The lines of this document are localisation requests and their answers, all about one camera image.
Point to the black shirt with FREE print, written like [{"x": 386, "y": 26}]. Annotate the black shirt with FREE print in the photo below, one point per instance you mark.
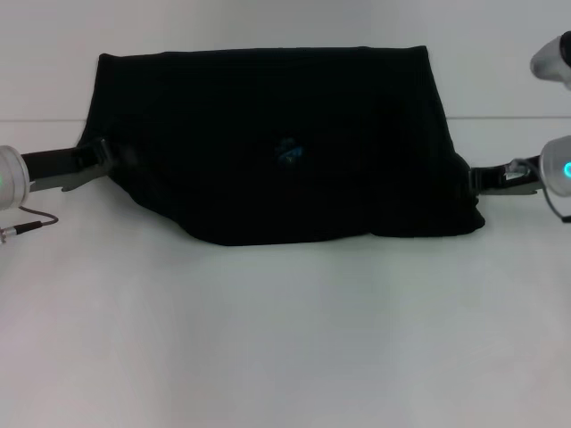
[{"x": 276, "y": 134}]

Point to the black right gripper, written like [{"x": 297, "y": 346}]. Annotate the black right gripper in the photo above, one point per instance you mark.
[{"x": 504, "y": 180}]

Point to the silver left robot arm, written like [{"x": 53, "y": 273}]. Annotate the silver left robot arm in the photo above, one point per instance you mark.
[{"x": 11, "y": 178}]

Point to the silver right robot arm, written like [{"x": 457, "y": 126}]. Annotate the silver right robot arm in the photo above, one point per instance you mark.
[{"x": 555, "y": 167}]

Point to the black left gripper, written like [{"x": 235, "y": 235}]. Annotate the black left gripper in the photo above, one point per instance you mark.
[{"x": 58, "y": 167}]

